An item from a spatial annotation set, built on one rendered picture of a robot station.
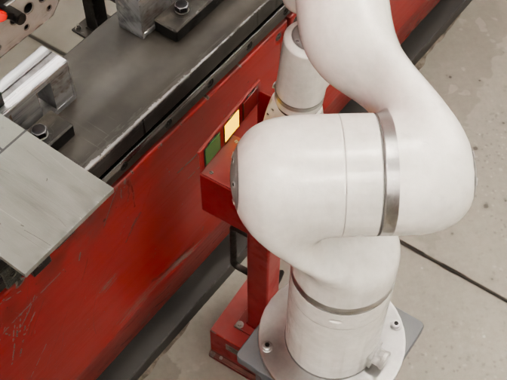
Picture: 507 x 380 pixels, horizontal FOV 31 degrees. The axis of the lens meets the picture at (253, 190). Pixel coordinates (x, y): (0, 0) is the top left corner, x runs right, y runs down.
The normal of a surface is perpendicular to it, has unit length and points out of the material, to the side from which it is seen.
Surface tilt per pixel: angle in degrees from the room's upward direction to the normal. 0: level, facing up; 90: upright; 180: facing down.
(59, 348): 90
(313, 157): 19
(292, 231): 89
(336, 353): 90
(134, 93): 0
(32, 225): 0
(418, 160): 25
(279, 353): 0
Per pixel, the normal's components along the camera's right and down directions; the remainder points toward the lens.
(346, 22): -0.33, -0.27
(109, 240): 0.80, 0.50
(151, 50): 0.00, -0.58
